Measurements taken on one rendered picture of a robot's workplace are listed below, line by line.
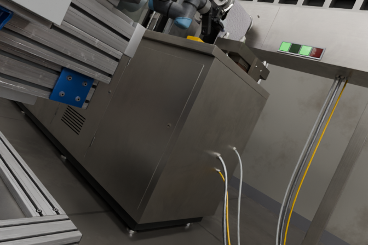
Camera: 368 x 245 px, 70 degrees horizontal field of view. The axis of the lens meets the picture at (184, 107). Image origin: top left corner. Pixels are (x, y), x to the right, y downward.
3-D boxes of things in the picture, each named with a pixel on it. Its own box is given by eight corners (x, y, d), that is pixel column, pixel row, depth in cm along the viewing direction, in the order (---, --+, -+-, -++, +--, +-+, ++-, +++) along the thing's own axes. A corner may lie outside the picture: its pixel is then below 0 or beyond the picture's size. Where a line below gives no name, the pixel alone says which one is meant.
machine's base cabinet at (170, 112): (-11, 82, 269) (24, 6, 268) (50, 100, 319) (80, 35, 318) (126, 246, 108) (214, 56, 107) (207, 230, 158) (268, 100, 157)
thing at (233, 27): (214, 40, 145) (229, 10, 145) (233, 58, 163) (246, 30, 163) (215, 40, 145) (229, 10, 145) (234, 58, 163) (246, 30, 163)
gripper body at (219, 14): (226, 12, 138) (215, -1, 129) (219, 27, 138) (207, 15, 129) (215, 11, 143) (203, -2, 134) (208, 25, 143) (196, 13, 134)
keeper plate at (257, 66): (246, 75, 142) (254, 57, 142) (253, 82, 149) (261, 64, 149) (249, 76, 140) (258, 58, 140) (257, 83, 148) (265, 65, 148)
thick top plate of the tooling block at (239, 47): (212, 46, 139) (217, 36, 139) (243, 74, 170) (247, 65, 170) (237, 52, 129) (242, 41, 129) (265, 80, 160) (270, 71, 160)
